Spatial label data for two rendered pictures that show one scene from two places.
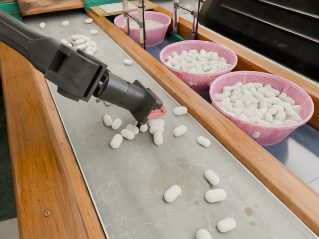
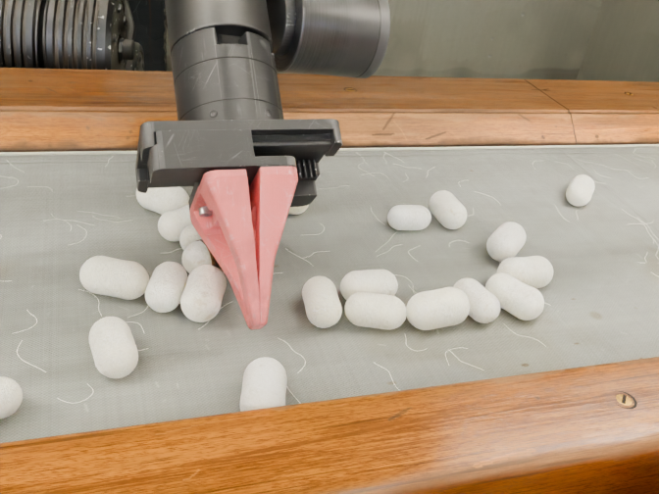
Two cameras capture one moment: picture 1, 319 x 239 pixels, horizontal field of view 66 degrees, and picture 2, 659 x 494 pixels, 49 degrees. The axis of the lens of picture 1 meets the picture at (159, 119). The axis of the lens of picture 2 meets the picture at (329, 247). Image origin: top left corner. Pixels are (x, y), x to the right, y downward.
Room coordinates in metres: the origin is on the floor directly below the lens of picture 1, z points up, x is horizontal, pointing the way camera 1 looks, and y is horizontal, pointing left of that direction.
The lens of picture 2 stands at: (0.55, -0.29, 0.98)
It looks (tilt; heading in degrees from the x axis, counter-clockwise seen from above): 32 degrees down; 97
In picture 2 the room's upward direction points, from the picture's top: 9 degrees clockwise
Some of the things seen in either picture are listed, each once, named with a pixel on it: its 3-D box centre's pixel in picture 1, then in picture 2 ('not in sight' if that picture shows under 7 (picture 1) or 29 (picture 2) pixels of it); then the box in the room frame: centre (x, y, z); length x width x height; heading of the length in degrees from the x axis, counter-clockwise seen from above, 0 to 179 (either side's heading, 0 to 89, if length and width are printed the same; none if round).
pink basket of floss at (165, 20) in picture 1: (143, 29); not in sight; (1.18, 0.08, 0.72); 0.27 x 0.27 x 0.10
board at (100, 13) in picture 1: (124, 7); not in sight; (1.37, 0.19, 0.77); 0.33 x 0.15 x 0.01; 119
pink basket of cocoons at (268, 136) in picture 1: (255, 108); not in sight; (0.55, -0.27, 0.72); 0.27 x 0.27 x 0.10
